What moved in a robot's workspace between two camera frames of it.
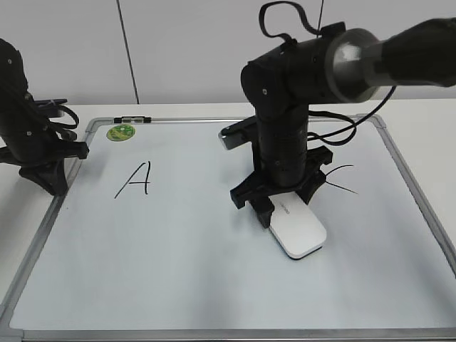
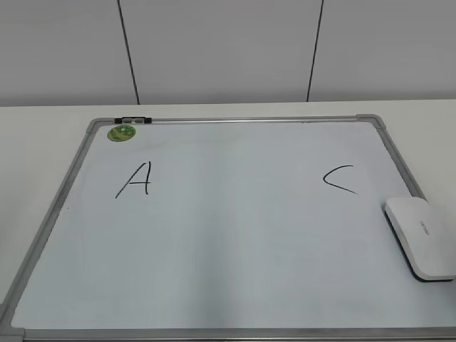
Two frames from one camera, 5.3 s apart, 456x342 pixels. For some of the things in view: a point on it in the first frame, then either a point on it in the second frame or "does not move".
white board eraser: (295, 226) → (425, 236)
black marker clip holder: (132, 119) does not move
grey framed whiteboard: (147, 246) does not move
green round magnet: (120, 132) does not move
